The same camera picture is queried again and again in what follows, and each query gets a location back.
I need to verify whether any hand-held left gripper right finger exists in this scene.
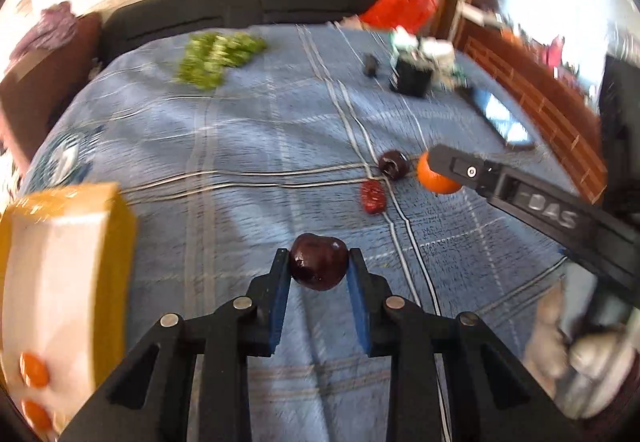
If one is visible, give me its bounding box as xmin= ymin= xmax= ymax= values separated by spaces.
xmin=347 ymin=247 xmax=567 ymax=442

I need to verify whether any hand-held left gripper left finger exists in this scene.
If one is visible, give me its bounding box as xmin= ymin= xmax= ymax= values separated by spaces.
xmin=65 ymin=247 xmax=294 ymax=442

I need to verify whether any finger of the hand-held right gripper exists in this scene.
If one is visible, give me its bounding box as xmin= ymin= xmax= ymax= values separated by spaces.
xmin=426 ymin=144 xmax=507 ymax=204

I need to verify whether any orange tangerine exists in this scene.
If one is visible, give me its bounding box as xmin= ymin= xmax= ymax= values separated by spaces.
xmin=19 ymin=352 xmax=51 ymax=389
xmin=416 ymin=151 xmax=463 ymax=195
xmin=22 ymin=399 xmax=55 ymax=433

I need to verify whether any dark purple plum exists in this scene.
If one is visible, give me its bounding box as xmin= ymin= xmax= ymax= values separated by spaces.
xmin=290 ymin=233 xmax=349 ymax=292
xmin=378 ymin=149 xmax=412 ymax=181

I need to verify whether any person's right hand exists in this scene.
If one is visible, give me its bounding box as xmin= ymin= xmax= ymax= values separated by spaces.
xmin=522 ymin=279 xmax=640 ymax=420

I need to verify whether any black smartphone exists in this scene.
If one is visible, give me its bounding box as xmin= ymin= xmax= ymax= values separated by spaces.
xmin=466 ymin=85 xmax=537 ymax=151

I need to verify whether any wooden brick-pattern panel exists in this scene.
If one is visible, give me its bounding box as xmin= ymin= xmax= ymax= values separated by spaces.
xmin=451 ymin=29 xmax=609 ymax=204

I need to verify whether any red strawberry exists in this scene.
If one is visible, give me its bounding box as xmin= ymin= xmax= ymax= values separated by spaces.
xmin=361 ymin=179 xmax=386 ymax=215

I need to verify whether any black square box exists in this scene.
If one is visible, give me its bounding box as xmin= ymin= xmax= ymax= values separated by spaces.
xmin=389 ymin=57 xmax=434 ymax=98

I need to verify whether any green white packet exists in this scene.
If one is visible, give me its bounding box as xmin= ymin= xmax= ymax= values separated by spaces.
xmin=391 ymin=29 xmax=420 ymax=59

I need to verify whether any red bottle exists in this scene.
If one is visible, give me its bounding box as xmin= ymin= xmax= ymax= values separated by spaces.
xmin=546 ymin=36 xmax=569 ymax=69

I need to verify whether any blue plaid blanket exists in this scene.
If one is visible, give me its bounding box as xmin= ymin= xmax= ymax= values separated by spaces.
xmin=20 ymin=22 xmax=591 ymax=442

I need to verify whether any white flat box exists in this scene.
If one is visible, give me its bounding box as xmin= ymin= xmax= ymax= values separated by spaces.
xmin=456 ymin=1 xmax=502 ymax=29

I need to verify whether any red plastic bag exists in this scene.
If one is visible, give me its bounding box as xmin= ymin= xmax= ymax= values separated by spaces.
xmin=359 ymin=0 xmax=439 ymax=34

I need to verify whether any green grapes bunch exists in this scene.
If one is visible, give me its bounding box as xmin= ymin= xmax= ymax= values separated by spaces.
xmin=174 ymin=31 xmax=269 ymax=91

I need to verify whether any black padded headboard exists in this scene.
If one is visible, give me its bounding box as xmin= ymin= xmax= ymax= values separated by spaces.
xmin=100 ymin=0 xmax=397 ymax=69

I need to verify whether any brown chair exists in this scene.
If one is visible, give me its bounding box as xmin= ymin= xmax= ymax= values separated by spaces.
xmin=0 ymin=12 xmax=104 ymax=164

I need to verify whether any pink floral cloth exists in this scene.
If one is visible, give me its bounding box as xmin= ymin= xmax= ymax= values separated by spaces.
xmin=9 ymin=1 xmax=79 ymax=64

